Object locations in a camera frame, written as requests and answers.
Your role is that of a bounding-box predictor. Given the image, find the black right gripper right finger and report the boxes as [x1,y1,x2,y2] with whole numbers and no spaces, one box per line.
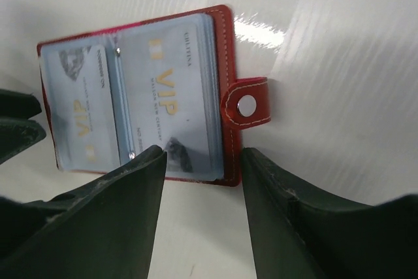
[240,148,417,278]

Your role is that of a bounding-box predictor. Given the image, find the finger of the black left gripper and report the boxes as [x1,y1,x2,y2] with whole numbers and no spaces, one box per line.
[0,89,42,119]
[1,118,46,163]

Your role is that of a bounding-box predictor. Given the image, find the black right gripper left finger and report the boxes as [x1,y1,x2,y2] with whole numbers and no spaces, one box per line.
[1,145,167,278]

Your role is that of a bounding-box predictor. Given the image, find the silver VIP card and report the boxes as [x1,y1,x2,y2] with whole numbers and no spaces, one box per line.
[120,22,212,180]
[41,44,120,172]

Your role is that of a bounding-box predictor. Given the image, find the red leather card holder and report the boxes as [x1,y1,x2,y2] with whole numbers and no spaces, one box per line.
[37,5,270,186]

